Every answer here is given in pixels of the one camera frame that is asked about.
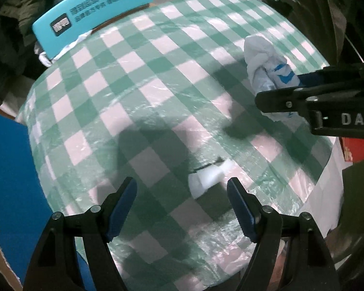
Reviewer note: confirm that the red box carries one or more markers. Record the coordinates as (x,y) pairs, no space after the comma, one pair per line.
(356,150)

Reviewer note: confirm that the black jacket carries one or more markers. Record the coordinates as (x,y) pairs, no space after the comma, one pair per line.
(9,36)

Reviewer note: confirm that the white sock with blue print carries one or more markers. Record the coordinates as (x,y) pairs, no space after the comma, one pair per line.
(261,57)

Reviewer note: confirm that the green checkered tablecloth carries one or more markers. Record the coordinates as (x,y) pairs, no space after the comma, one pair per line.
(157,103)

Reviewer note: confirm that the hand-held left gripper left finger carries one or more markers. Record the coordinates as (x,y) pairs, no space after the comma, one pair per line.
(121,209)

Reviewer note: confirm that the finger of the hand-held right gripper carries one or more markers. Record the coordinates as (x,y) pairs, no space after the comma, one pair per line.
(330,77)
(279,100)

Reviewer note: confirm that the teal chair backrest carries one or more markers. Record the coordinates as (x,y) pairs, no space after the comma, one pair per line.
(88,15)

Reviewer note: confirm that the white paper piece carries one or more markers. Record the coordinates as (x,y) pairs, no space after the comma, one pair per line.
(209,178)

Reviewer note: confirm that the cardboard box with blue flaps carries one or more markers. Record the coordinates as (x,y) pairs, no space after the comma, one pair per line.
(15,182)

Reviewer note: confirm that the white plastic bag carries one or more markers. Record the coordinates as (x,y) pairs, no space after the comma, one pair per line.
(63,48)

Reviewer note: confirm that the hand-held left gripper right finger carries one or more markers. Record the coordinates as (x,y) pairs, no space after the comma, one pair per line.
(242,210)

